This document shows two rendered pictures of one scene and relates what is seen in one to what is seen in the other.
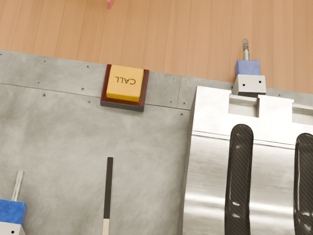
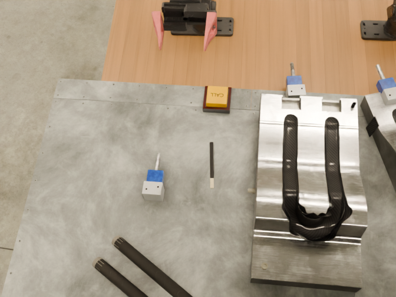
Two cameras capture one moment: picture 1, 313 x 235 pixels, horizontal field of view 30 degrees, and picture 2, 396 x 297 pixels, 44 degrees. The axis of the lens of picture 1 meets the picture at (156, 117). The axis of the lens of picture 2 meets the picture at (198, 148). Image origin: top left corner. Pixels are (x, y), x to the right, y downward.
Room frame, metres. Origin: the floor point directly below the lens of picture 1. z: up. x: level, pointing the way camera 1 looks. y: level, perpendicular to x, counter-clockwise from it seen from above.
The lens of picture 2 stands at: (-0.23, -0.03, 2.06)
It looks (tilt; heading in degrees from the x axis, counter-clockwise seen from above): 64 degrees down; 13
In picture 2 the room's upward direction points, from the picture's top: 7 degrees counter-clockwise
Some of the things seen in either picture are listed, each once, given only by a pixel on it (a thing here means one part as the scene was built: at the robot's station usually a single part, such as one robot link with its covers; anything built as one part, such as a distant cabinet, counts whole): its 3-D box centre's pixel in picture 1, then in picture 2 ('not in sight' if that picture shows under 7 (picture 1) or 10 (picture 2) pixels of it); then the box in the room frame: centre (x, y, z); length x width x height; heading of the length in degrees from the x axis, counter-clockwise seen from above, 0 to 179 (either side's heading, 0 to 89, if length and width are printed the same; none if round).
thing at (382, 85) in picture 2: not in sight; (385, 83); (0.59, -0.41, 0.86); 0.13 x 0.05 x 0.05; 18
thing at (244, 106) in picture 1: (241, 108); (290, 105); (0.48, -0.14, 0.87); 0.05 x 0.05 x 0.04; 1
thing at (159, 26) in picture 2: not in sight; (168, 30); (0.45, 0.16, 1.20); 0.09 x 0.07 x 0.07; 3
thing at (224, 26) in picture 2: not in sight; (201, 19); (0.80, 0.14, 0.84); 0.20 x 0.07 x 0.08; 93
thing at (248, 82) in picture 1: (247, 68); (293, 81); (0.60, -0.15, 0.83); 0.13 x 0.05 x 0.05; 8
